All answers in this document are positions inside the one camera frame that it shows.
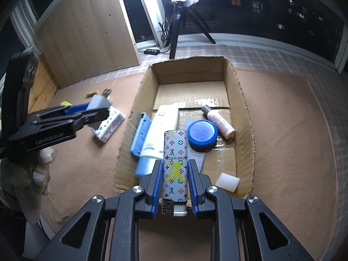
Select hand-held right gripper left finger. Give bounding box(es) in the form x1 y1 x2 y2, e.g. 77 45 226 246
34 160 164 261

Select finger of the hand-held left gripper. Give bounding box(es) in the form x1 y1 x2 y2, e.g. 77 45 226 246
33 103 94 120
35 107 110 135

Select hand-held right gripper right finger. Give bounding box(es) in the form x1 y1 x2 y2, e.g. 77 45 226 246
187 159 316 261

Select white charger plug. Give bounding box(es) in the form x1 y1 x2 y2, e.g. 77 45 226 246
87 88 112 131

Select white patterned tissue pack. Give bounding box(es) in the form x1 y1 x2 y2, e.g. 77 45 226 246
90 107 125 142

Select translucent white cap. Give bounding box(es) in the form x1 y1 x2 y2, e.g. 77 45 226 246
216 172 241 192

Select white patterned lighter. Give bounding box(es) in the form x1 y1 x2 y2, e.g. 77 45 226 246
161 130 189 217

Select blue plastic card holder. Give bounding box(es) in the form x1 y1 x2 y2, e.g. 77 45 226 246
130 112 152 158

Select blue round tape measure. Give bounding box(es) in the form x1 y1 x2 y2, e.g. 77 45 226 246
187 120 219 153

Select white tube with blue cap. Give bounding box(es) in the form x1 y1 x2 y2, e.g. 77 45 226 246
135 105 180 177

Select pink bottle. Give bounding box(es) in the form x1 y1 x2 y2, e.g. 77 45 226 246
201 105 236 139

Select cardboard box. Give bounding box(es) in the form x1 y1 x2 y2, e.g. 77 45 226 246
114 56 256 198

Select person's left hand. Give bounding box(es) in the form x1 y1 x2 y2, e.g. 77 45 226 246
0 147 57 210

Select pine wood board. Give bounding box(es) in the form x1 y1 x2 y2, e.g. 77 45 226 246
27 57 59 115

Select light wood panel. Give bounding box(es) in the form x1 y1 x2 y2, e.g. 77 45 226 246
35 0 142 87

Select black tripod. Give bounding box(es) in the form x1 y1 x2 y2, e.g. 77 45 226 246
169 0 216 60

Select black cable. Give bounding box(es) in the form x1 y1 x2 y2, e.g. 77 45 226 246
158 22 172 52

